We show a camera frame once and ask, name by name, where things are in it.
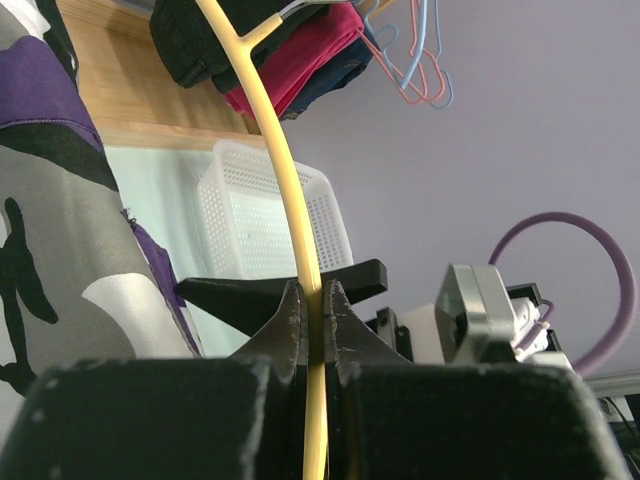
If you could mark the pink wire hanger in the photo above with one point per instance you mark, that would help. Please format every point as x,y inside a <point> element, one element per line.
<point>419,20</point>
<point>434,85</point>

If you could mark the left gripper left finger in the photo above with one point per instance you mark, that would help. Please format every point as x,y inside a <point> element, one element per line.
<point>238,417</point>

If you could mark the navy trousers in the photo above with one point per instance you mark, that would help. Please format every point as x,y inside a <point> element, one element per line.
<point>336,74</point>

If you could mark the black trousers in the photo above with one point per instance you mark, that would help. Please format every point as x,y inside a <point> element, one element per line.
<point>189,48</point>

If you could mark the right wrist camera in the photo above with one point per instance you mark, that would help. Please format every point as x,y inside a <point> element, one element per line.
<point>476,319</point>

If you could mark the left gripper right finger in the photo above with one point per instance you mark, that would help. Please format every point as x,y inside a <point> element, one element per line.
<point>389,418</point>

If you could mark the blue wire hanger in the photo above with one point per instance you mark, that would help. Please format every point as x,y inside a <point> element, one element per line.
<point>383,39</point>

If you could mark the purple camouflage trousers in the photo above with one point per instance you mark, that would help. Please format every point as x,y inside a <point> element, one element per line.
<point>80,279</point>

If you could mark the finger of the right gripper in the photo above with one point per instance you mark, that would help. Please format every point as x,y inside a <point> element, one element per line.
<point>247,305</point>

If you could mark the white plastic basket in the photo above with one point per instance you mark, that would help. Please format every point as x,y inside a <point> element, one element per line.
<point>243,228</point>

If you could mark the wooden clothes rack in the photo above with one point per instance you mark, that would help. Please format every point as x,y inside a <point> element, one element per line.
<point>130,96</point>

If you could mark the yellow hanger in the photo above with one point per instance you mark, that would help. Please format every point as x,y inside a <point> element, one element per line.
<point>238,50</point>

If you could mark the pink trousers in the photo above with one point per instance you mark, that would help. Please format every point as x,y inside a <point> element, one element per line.
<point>307,49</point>

